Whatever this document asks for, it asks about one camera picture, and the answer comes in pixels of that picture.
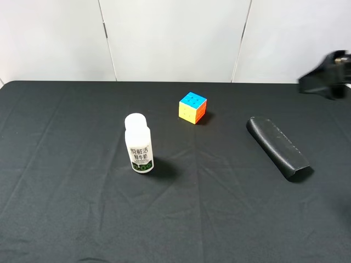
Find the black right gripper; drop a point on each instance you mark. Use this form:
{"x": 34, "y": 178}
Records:
{"x": 328, "y": 80}

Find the black leather glasses case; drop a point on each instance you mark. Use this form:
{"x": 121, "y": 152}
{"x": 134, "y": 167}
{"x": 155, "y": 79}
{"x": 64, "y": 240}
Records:
{"x": 284, "y": 154}

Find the colourful puzzle cube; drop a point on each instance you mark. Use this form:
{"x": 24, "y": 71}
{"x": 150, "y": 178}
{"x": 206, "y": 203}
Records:
{"x": 192, "y": 107}

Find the white milk bottle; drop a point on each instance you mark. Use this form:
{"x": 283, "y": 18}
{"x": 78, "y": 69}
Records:
{"x": 138, "y": 143}

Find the black tablecloth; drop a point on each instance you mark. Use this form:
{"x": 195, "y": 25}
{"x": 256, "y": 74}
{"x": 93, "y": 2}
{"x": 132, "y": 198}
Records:
{"x": 69, "y": 193}

